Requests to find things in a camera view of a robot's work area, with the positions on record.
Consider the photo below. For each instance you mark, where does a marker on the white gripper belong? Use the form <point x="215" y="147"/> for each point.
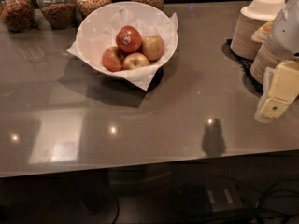
<point x="287" y="32"/>

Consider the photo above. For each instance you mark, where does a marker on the red apple with sticker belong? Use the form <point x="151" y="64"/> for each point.
<point x="128" y="39"/>

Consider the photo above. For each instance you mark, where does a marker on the left paper bowl stack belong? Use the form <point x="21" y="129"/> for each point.
<point x="250" y="19"/>

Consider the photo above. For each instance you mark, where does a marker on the yellow-red apple right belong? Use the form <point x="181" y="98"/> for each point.
<point x="153" y="47"/>

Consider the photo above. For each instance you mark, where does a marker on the yellow-red apple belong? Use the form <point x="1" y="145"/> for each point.
<point x="153" y="47"/>
<point x="135" y="60"/>

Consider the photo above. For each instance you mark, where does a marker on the yellow-red apple front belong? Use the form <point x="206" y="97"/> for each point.
<point x="135" y="60"/>

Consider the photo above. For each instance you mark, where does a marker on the white bowl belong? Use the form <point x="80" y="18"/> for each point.
<point x="96" y="31"/>

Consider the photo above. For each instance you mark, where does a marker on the red apple left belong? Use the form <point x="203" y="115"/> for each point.
<point x="112" y="59"/>

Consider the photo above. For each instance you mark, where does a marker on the black rubber mat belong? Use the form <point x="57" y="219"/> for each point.
<point x="249" y="82"/>

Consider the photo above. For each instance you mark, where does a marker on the black power box below table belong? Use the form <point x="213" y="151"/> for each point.
<point x="213" y="198"/>

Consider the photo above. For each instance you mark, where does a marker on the white paper liner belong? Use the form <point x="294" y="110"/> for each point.
<point x="140" y="76"/>

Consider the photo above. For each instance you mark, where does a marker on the glass jar far left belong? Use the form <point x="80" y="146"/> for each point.
<point x="17" y="15"/>

